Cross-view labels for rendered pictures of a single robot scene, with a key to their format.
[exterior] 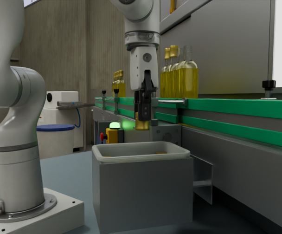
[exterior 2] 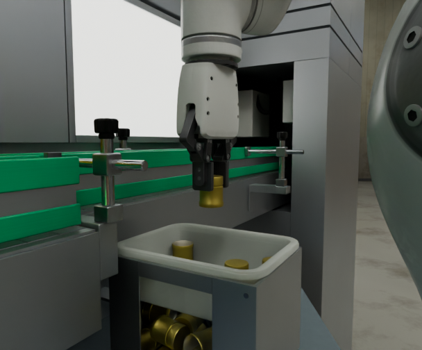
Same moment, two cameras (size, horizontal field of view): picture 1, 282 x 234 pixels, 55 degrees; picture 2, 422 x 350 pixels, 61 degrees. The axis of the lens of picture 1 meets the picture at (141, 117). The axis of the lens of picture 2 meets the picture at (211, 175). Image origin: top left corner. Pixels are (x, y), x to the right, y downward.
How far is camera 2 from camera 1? 108 cm
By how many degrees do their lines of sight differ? 133
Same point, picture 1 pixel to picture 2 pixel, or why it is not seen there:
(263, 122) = (187, 169)
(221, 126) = (147, 185)
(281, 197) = (212, 216)
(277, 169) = not seen: hidden behind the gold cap
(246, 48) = (22, 65)
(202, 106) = not seen: hidden behind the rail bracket
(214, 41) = not seen: outside the picture
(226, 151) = (171, 208)
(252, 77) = (39, 117)
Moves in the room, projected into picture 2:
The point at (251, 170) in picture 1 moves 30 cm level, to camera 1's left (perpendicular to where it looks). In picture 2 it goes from (194, 211) to (320, 237)
